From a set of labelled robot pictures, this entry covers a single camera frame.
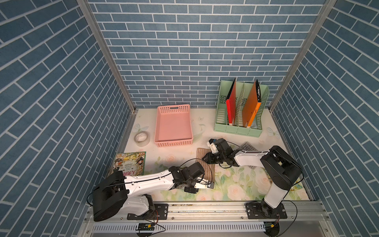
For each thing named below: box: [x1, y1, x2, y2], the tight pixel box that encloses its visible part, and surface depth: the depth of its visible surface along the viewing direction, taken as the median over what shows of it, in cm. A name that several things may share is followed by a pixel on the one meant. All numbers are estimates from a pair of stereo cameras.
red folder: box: [225, 78, 237, 126], surface depth 93 cm
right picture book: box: [288, 181, 304, 193], surface depth 83 cm
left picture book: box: [110, 151, 147, 177], surface depth 92 cm
